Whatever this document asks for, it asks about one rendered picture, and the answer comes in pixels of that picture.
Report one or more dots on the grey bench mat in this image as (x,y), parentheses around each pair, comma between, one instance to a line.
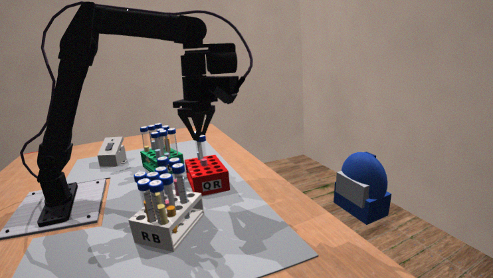
(240,235)

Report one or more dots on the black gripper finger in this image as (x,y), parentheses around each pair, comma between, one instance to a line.
(200,118)
(209,114)

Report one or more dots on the red tube rack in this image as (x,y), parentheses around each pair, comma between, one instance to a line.
(210,179)

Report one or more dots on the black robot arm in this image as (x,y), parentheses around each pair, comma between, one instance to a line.
(77,46)

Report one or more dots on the white test tube rack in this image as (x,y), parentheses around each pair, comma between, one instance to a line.
(159,236)

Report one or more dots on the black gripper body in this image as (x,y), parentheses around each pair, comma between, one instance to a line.
(197,106)

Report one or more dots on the green tube rack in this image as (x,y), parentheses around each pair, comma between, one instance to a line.
(153,162)

